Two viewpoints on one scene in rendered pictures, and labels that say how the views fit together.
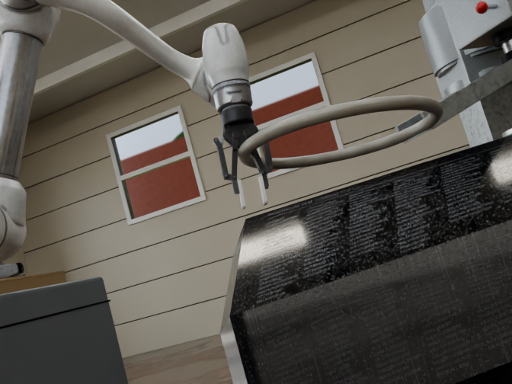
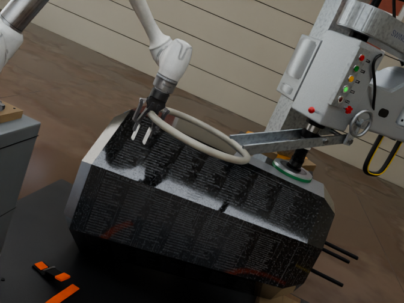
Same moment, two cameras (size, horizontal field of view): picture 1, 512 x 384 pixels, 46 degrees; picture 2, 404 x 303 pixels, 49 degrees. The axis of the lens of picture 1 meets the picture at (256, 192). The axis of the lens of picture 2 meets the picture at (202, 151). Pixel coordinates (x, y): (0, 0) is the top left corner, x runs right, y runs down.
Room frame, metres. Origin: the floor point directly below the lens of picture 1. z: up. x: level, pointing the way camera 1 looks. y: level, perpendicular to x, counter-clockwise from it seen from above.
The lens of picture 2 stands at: (-0.37, 0.20, 1.43)
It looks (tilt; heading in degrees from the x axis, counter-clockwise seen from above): 16 degrees down; 345
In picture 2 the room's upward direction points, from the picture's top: 23 degrees clockwise
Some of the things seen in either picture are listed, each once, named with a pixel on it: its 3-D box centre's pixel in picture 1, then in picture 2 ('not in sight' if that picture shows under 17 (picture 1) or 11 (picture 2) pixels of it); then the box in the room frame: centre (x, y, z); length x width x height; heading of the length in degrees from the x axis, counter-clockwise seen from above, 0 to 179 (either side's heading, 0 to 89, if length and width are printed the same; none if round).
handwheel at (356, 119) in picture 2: not in sight; (356, 120); (1.62, -0.98, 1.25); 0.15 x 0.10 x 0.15; 113
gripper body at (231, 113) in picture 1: (239, 128); (157, 100); (1.40, 0.00, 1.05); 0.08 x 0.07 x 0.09; 98
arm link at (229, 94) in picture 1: (233, 98); (164, 83); (1.40, -0.01, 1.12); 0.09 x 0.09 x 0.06
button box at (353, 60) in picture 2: not in sight; (348, 77); (1.55, -0.80, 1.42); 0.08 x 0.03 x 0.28; 113
